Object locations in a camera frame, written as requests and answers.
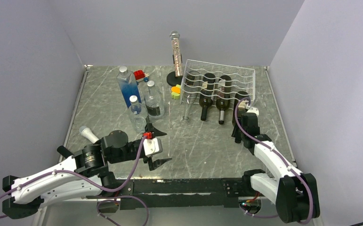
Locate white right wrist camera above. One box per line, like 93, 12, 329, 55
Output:
246, 107, 259, 116

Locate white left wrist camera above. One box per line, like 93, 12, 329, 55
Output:
143, 133, 163, 157

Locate tall blue square bottle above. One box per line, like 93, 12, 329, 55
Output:
116, 66, 141, 108

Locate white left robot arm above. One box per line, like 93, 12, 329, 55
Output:
2, 123, 166, 219

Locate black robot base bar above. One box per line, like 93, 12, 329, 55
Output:
86, 178, 272, 210

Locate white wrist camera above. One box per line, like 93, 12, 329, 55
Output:
143, 133, 163, 157
246, 107, 259, 116

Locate red toy block car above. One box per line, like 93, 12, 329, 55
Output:
133, 70, 149, 83

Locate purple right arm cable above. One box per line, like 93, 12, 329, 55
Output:
234, 97, 315, 225

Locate white handheld microphone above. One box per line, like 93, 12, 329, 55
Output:
79, 126, 99, 144

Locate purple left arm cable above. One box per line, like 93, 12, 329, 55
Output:
0, 137, 147, 219

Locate white wire wine rack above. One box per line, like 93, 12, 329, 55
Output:
180, 59, 256, 104

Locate clear bottle dark label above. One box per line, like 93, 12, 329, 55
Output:
144, 81, 165, 119

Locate black microphone stand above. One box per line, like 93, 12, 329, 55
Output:
166, 55, 184, 87

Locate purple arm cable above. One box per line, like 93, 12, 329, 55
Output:
0, 137, 147, 219
234, 97, 315, 225

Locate green wine bottle brown label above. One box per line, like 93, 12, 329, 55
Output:
216, 75, 232, 125

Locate glitter microphone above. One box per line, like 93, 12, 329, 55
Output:
169, 31, 183, 78

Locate clear glass wine bottle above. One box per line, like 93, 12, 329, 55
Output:
183, 70, 200, 121

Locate dark green wine bottle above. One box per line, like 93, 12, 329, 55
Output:
199, 73, 216, 121

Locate yellow green toy blocks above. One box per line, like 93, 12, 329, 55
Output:
170, 84, 181, 99

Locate clear round glass bottle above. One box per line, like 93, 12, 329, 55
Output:
128, 95, 149, 133

